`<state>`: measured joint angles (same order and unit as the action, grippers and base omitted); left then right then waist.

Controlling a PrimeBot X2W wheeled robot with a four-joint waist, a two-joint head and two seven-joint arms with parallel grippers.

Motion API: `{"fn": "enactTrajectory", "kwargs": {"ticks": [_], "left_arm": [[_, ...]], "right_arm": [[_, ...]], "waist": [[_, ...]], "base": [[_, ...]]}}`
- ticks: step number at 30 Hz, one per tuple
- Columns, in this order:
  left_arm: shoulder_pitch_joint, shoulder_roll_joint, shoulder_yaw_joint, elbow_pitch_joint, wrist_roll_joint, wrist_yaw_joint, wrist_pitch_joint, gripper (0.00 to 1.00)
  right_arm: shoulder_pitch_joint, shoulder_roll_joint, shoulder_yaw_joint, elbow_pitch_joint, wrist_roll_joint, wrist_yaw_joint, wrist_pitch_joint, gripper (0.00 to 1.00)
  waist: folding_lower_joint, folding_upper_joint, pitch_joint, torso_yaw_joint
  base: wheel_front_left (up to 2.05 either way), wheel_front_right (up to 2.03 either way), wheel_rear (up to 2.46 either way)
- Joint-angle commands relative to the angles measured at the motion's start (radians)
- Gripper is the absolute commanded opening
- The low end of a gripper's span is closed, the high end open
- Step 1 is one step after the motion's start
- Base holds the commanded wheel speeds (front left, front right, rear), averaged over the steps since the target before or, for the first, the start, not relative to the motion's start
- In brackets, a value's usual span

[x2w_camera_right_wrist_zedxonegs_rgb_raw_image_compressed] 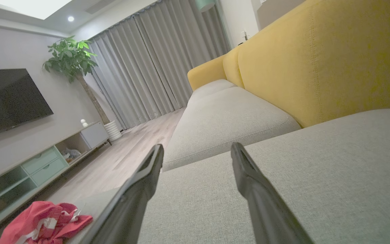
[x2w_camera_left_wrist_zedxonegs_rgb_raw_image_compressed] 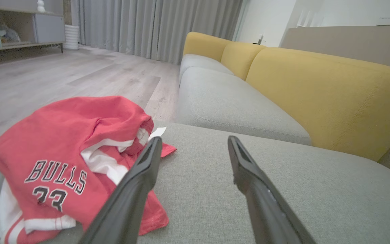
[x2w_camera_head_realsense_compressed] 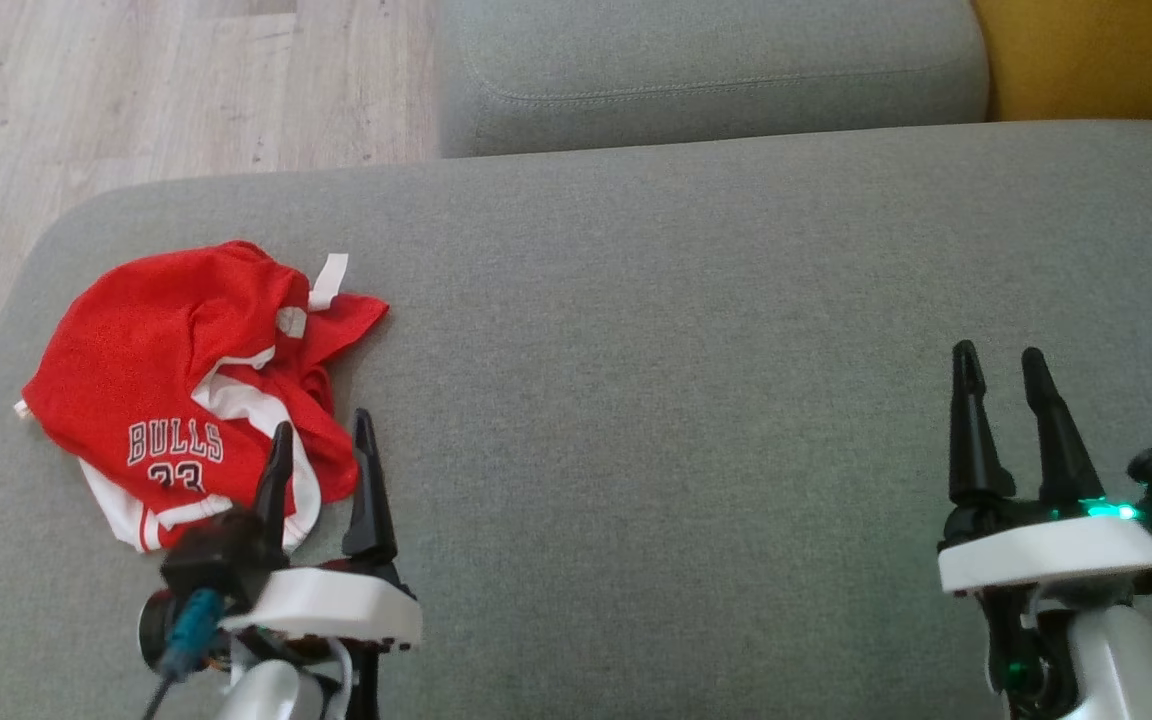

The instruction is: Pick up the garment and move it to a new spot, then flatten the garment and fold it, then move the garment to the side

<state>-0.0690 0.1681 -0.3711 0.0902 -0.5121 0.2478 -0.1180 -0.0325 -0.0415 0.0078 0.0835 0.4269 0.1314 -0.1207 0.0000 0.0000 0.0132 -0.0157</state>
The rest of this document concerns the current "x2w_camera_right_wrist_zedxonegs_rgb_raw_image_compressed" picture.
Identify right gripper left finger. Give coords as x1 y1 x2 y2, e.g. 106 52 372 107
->
80 144 164 244

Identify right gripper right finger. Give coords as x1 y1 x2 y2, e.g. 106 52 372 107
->
231 142 314 244

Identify red white printed jersey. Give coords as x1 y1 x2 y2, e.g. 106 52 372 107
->
0 201 94 244

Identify pale object in cabinet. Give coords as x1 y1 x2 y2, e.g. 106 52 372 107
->
61 147 82 162

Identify white ribbed plant pot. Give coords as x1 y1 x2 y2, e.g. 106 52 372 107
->
103 120 123 142

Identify white mint television cabinet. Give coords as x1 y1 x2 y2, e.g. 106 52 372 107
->
0 121 111 235

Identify grey pleated curtain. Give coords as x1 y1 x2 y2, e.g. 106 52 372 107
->
87 0 232 131

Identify black flat screen television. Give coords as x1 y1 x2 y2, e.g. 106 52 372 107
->
0 68 54 140

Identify green leafy indoor tree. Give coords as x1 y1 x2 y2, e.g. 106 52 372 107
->
42 36 111 126

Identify yellow sofa backrest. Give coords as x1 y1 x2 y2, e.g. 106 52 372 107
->
187 0 390 128

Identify ceiling air vent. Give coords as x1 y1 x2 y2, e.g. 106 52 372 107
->
85 0 115 15

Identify teal lamp shade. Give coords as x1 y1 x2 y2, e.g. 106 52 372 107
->
195 0 216 13

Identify bright ceiling light panel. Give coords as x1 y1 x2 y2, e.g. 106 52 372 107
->
0 0 74 20

